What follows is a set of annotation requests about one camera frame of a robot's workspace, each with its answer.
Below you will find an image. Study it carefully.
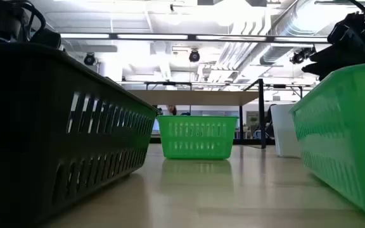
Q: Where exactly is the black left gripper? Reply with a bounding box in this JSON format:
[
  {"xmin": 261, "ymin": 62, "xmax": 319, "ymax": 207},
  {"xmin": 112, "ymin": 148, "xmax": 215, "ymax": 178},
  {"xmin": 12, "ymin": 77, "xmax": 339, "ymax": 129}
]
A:
[{"xmin": 0, "ymin": 0, "xmax": 62, "ymax": 50}]

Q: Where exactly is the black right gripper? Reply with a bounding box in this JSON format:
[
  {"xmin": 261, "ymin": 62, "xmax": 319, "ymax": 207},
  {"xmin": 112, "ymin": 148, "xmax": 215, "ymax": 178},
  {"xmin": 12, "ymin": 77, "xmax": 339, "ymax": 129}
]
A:
[{"xmin": 301, "ymin": 12, "xmax": 365, "ymax": 82}]

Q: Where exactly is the white plastic basket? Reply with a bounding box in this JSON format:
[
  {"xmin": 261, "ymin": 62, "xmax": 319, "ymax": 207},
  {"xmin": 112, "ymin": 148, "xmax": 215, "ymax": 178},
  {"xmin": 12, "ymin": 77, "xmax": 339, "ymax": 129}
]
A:
[{"xmin": 270, "ymin": 103, "xmax": 302, "ymax": 158}]

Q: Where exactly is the green slotted plastic basket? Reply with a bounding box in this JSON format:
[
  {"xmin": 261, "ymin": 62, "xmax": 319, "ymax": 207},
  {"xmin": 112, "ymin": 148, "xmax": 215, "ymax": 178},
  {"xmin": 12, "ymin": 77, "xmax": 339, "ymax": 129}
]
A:
[
  {"xmin": 289, "ymin": 62, "xmax": 365, "ymax": 222},
  {"xmin": 156, "ymin": 115, "xmax": 240, "ymax": 160}
]

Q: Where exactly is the black slotted plastic basket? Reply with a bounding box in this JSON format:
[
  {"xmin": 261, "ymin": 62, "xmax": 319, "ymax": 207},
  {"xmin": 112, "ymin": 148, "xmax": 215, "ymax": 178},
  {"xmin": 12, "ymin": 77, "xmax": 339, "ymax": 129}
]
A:
[{"xmin": 0, "ymin": 42, "xmax": 162, "ymax": 228}]

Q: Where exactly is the wooden shelf with black legs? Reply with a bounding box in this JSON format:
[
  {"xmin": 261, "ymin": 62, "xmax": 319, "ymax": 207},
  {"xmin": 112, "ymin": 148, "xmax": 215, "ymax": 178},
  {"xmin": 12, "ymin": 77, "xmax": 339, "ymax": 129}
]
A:
[{"xmin": 127, "ymin": 78, "xmax": 267, "ymax": 149}]

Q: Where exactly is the black ceiling spotlight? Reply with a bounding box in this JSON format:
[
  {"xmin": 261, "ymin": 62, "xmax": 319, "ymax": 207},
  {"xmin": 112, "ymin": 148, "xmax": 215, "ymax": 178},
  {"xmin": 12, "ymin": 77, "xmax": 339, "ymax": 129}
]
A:
[
  {"xmin": 83, "ymin": 53, "xmax": 96, "ymax": 67},
  {"xmin": 289, "ymin": 46, "xmax": 317, "ymax": 66},
  {"xmin": 188, "ymin": 49, "xmax": 201, "ymax": 63}
]

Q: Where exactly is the long ceiling light bar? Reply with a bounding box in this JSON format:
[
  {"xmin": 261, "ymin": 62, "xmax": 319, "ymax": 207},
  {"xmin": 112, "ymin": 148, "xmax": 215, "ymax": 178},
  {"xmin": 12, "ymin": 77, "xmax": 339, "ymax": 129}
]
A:
[{"xmin": 60, "ymin": 32, "xmax": 329, "ymax": 44}]

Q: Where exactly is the black aluminium crossbar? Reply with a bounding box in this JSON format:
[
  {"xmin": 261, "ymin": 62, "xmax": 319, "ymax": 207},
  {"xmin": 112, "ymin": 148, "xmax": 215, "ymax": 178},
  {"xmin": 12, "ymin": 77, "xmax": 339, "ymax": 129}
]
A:
[{"xmin": 150, "ymin": 136, "xmax": 276, "ymax": 146}]

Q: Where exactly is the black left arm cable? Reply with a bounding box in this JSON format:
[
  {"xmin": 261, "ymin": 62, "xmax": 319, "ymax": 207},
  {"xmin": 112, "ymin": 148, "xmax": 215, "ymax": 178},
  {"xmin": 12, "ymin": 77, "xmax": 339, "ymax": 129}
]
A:
[{"xmin": 10, "ymin": 0, "xmax": 48, "ymax": 42}]

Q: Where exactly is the silver ventilation duct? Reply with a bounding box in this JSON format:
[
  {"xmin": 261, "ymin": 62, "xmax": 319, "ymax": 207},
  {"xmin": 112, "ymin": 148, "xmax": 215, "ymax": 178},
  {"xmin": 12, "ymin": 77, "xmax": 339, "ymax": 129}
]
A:
[{"xmin": 259, "ymin": 0, "xmax": 337, "ymax": 66}]

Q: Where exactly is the black background rig frame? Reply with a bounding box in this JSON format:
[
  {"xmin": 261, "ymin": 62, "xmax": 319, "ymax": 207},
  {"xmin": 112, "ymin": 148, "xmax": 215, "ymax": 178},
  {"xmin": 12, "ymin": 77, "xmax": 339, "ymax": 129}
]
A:
[{"xmin": 263, "ymin": 82, "xmax": 304, "ymax": 105}]

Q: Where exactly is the black ceiling rail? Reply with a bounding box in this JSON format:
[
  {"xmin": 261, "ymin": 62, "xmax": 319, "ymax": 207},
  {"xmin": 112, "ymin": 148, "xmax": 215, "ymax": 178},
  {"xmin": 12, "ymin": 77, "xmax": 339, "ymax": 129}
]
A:
[{"xmin": 314, "ymin": 0, "xmax": 365, "ymax": 6}]

